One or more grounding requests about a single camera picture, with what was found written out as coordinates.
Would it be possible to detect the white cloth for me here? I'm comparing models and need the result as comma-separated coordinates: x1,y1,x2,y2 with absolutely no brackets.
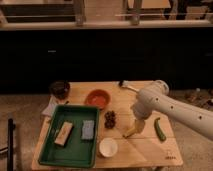
42,97,58,117

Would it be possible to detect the black chair frame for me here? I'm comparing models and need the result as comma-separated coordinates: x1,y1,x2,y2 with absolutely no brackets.
0,118,16,171

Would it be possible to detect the green cucumber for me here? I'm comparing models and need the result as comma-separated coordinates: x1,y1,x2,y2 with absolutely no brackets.
154,117,167,142

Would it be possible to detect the blue sponge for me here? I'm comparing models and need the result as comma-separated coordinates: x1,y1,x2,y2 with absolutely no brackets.
82,120,95,140

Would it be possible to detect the white cup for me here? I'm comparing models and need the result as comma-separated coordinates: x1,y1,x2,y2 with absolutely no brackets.
99,138,118,158

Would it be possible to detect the dark grape bunch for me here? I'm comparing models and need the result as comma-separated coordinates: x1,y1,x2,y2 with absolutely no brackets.
104,111,116,129

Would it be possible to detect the red bowl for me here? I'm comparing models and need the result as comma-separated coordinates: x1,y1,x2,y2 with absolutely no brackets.
85,89,111,109

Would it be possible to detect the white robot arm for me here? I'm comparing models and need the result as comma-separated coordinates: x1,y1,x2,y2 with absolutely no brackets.
132,80,213,141

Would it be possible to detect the wooden block brush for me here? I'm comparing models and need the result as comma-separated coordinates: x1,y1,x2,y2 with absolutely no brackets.
54,122,73,146

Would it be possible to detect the yellow banana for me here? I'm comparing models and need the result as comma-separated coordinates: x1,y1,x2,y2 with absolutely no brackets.
123,126,136,138

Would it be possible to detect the dark brown bowl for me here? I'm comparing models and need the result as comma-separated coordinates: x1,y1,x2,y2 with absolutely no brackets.
49,81,70,100

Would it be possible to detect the green plastic tray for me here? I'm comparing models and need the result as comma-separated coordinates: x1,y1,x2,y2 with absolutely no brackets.
38,105,99,168

